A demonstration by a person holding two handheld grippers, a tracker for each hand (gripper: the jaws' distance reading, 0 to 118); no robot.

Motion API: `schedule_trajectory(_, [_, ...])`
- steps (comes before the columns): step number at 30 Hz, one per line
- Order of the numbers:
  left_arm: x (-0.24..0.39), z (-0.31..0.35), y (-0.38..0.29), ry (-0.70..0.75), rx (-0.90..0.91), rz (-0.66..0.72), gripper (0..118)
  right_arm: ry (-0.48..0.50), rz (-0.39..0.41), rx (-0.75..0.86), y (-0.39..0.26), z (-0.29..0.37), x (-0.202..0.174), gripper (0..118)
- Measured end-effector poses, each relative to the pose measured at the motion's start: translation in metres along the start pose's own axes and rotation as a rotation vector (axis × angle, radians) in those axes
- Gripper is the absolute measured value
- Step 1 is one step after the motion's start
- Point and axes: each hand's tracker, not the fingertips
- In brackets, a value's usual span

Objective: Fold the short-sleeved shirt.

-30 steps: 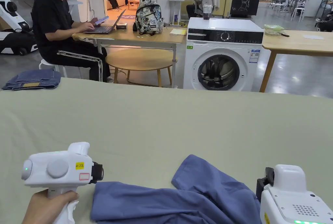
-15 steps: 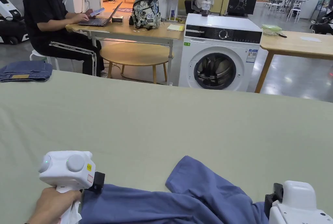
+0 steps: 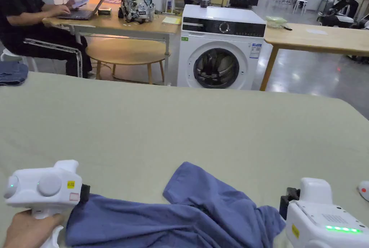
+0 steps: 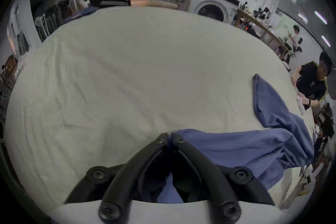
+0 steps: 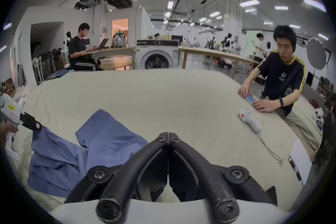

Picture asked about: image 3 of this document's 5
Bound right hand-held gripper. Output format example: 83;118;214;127
279;177;369;248

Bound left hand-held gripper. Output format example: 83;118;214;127
3;160;91;248

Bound blue shirt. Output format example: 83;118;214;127
66;161;286;248

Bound person's left hand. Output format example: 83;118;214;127
3;210;67;248

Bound white device with red mark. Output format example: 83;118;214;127
357;180;369;202

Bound folded dark blue jeans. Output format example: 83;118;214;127
0;61;29;87

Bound white stool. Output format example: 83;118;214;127
0;48;39;72

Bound bed with beige sheet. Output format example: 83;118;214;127
0;71;369;248

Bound round low wooden table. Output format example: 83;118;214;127
85;38;172;85

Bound wooden desk with laptop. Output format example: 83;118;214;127
42;0;183;85

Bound long wooden table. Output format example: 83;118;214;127
259;15;369;91

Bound white washing machine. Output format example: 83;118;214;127
176;0;267;90

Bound white and black robot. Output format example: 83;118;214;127
317;0;369;30

